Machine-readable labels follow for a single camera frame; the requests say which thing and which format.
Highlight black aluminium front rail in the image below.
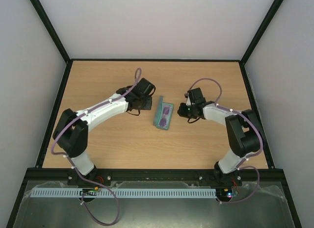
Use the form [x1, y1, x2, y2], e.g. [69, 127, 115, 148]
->
[23, 168, 286, 188]

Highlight pink sunglasses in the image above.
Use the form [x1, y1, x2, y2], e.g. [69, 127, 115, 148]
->
[159, 105, 172, 127]

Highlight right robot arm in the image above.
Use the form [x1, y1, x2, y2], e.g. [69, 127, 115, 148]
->
[178, 88, 263, 185]

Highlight black cage frame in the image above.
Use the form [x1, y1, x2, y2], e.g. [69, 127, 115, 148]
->
[6, 0, 302, 228]

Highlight light blue cable duct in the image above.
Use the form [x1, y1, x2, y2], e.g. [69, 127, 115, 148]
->
[30, 188, 216, 199]

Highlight grey-green glasses case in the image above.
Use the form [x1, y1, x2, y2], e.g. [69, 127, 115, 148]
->
[153, 96, 174, 130]

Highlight right circuit board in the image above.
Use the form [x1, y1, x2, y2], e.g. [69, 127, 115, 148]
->
[216, 188, 238, 202]

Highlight left circuit board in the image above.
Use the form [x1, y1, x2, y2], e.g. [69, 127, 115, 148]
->
[78, 187, 101, 196]

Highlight circuit board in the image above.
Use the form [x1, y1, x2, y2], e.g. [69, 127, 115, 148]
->
[216, 188, 238, 202]
[78, 187, 101, 196]

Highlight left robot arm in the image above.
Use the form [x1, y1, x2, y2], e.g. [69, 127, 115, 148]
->
[51, 78, 156, 184]

